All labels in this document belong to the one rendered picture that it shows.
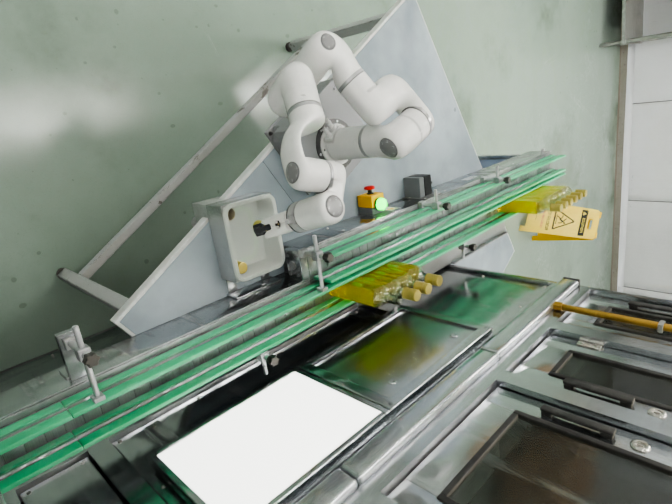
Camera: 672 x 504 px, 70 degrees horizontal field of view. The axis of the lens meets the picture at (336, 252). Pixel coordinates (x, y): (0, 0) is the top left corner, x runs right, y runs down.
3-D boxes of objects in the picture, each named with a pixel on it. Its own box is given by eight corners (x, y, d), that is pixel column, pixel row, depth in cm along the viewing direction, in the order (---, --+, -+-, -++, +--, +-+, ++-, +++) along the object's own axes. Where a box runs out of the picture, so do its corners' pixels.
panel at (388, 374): (150, 466, 106) (234, 553, 82) (146, 455, 105) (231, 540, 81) (400, 311, 164) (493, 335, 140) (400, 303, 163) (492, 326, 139)
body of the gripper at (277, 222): (290, 237, 112) (265, 244, 120) (322, 225, 118) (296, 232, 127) (280, 206, 111) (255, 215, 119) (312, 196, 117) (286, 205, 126)
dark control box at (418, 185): (403, 197, 194) (420, 198, 188) (401, 177, 192) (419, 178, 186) (415, 192, 200) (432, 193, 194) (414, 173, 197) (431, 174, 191)
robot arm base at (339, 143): (306, 139, 142) (340, 135, 130) (327, 107, 145) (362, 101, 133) (337, 173, 151) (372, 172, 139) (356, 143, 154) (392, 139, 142)
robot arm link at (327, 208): (318, 153, 104) (350, 158, 110) (290, 166, 112) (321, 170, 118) (324, 222, 102) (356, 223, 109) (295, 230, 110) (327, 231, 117)
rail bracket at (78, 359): (61, 379, 109) (95, 415, 93) (38, 312, 104) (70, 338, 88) (83, 369, 112) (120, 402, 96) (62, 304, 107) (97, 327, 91)
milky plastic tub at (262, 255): (222, 279, 139) (238, 284, 133) (205, 204, 132) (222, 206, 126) (269, 261, 150) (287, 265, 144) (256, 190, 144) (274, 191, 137)
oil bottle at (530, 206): (497, 211, 224) (559, 216, 204) (496, 200, 222) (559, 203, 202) (502, 208, 228) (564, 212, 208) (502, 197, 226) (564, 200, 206)
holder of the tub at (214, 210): (225, 296, 141) (240, 301, 135) (205, 204, 133) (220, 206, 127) (271, 276, 152) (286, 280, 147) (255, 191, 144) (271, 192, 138)
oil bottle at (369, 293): (329, 295, 153) (380, 309, 138) (327, 279, 151) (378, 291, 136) (341, 289, 157) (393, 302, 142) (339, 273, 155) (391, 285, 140)
